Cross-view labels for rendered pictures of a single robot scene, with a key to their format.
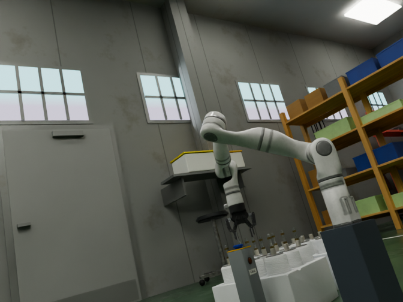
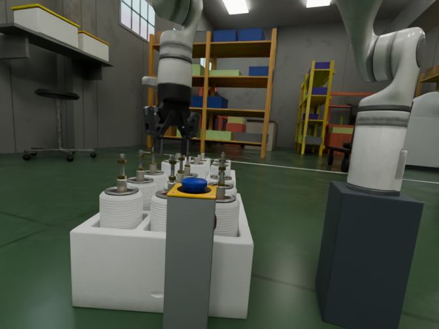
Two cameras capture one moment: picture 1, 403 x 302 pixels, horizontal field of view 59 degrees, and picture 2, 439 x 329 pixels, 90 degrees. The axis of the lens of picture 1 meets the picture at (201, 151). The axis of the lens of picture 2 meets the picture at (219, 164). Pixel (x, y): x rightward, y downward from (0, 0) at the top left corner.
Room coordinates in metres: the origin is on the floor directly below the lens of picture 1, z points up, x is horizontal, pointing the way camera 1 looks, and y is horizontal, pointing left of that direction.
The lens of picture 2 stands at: (1.16, 0.13, 0.41)
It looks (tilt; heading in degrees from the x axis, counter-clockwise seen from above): 8 degrees down; 323
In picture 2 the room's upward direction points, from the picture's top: 4 degrees clockwise
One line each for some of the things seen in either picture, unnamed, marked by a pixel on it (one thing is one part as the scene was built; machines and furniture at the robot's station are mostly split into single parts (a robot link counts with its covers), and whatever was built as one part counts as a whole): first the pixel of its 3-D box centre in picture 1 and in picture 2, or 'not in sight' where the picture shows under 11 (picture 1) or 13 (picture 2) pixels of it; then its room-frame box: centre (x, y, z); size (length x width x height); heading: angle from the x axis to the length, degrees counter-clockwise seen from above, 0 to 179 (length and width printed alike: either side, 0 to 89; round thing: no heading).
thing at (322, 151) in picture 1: (324, 161); (389, 76); (1.34, -0.44, 0.54); 0.09 x 0.09 x 0.17; 2
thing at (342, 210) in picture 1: (338, 202); (375, 152); (1.34, -0.44, 0.39); 0.09 x 0.09 x 0.17; 36
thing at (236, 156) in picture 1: (225, 163); (87, 47); (4.71, -0.26, 1.38); 0.42 x 0.35 x 0.24; 126
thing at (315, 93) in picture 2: not in sight; (311, 112); (4.93, -5.99, 1.17); 2.42 x 0.65 x 2.33; 126
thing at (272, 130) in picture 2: not in sight; (263, 135); (6.04, -5.25, 0.40); 2.30 x 0.74 x 0.80; 126
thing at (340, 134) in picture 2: not in sight; (354, 122); (4.21, -7.20, 0.97); 1.46 x 1.30 x 1.94; 35
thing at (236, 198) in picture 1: (233, 199); (170, 74); (1.65, -0.09, 0.53); 0.11 x 0.09 x 0.06; 9
